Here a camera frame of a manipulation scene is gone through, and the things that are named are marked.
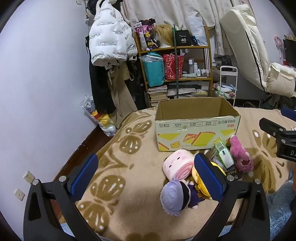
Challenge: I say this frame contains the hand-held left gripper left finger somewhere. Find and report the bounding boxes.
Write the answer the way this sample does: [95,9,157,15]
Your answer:
[23,153,102,241]

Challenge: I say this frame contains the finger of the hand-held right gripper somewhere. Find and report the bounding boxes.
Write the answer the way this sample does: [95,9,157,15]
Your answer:
[281,107,296,121]
[259,118,296,139]

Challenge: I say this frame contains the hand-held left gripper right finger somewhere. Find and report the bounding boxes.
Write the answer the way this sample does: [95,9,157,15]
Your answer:
[192,152,270,241]

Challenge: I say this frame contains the yellow plush toy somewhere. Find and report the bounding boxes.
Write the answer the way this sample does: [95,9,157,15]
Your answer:
[191,160,226,201]

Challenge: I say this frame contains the small black box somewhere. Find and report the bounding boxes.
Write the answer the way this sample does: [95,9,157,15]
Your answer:
[225,167,242,181]

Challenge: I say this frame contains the green and white packet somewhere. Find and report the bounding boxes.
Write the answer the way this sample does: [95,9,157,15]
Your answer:
[213,140,235,171]

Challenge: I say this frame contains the pink roll plush toy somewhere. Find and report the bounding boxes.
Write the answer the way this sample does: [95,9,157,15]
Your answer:
[162,149,196,181]

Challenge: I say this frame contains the pink bear plush toy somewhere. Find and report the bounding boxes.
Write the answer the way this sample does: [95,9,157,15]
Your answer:
[229,135,254,174]

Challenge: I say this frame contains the purple-haired plush doll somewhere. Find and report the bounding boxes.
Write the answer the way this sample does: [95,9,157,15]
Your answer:
[160,177,204,217]

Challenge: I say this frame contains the printed cardboard box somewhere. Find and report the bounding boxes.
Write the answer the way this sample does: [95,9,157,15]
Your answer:
[154,97,241,152]

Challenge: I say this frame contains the white cushion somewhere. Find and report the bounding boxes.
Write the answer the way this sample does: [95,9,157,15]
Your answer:
[266,62,296,98]

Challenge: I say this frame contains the beige butterfly pattern blanket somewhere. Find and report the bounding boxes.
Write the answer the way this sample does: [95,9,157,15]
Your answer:
[53,105,296,241]

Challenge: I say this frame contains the blue fuzzy blanket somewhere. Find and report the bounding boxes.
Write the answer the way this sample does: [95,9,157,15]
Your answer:
[58,178,296,241]

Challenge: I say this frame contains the plastic bag of plush toys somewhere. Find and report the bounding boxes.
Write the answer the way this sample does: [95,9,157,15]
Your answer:
[80,95,118,137]

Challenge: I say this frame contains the white trolley cart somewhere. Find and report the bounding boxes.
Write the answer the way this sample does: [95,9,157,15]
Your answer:
[213,65,238,107]

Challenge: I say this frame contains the beige pants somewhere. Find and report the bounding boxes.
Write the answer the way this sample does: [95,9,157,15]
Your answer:
[107,62,138,129]

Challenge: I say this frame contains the pile of papers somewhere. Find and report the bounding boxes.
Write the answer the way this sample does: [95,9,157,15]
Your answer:
[168,87,208,98]

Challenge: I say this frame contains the white folded mattress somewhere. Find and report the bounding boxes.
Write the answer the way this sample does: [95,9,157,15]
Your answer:
[218,3,278,93]

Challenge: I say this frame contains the black pants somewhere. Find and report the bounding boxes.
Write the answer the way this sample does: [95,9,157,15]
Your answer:
[89,58,116,115]

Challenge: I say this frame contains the row of cosmetic bottles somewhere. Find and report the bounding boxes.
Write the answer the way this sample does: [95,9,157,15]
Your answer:
[187,58,210,78]

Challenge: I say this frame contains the stack of books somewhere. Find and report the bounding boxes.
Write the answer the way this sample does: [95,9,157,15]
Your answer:
[145,85,168,107]

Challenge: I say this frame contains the black hanging garment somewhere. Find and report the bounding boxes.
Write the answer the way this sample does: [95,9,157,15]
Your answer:
[127,58,148,109]

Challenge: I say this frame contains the wooden shelf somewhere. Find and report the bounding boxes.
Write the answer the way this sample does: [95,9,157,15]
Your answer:
[134,25,213,108]

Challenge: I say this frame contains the green pole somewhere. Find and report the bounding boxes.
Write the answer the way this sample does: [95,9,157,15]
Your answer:
[171,23,182,100]

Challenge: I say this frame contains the red patterned bag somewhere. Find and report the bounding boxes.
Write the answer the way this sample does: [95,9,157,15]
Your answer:
[162,54,185,80]

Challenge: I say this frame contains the teal bag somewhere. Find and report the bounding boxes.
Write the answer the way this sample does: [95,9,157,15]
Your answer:
[140,52,166,87]

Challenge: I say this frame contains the black box with white print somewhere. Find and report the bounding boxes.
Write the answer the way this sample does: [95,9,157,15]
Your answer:
[174,30,193,47]

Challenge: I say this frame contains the clear plastic bags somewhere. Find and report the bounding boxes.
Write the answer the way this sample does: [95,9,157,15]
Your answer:
[185,16,207,47]

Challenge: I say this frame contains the blond wig on stand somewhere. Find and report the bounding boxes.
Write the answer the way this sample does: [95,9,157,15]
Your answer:
[154,24,176,48]

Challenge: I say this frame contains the white puffer jacket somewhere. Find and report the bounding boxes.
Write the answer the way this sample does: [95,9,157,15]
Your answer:
[88,0,137,66]

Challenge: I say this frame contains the beige patterned curtain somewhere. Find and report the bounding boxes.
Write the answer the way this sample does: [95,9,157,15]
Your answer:
[120,0,252,61]

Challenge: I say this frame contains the purple printed package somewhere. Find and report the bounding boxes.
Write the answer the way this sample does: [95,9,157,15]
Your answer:
[135,20,160,51]

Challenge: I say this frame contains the white wall socket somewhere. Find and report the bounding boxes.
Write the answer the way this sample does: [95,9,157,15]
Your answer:
[23,171,36,184]
[14,188,25,202]

